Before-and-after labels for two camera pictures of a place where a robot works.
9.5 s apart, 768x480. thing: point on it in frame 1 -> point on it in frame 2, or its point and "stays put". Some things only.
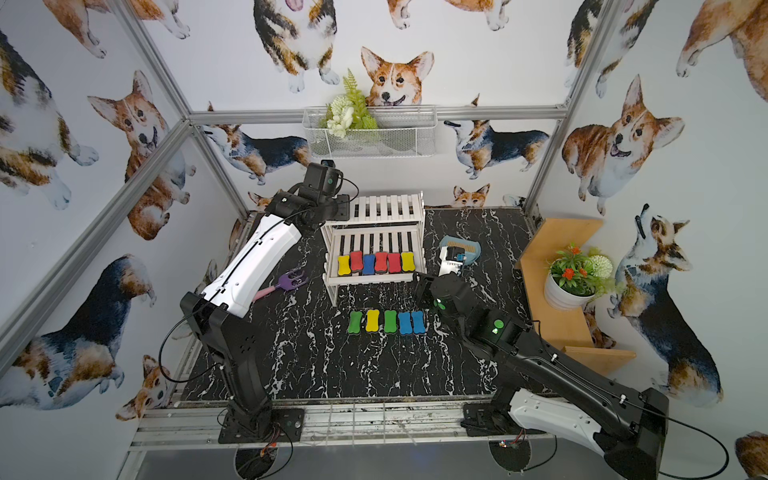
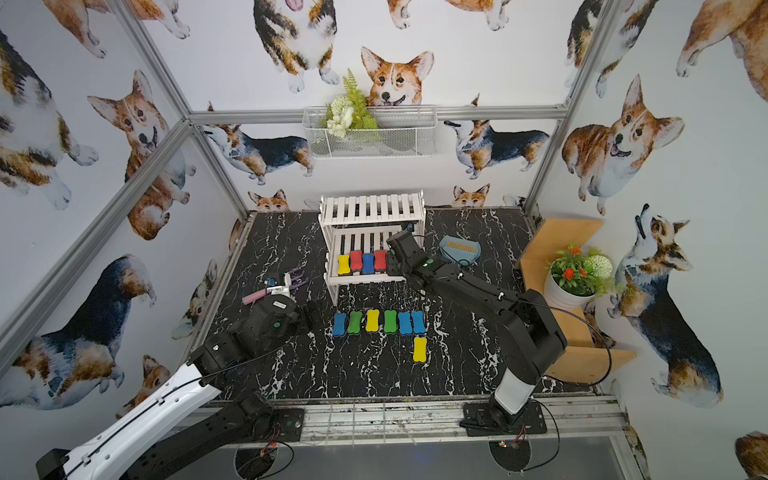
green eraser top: [355, 322] stays put
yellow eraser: [373, 320] stays put
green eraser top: [390, 321] stays put
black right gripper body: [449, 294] -> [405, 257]
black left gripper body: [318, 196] -> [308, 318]
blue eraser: [419, 326] stays put
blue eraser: [369, 264] stays put
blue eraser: [405, 323] -> [339, 324]
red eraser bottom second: [356, 260] stays put
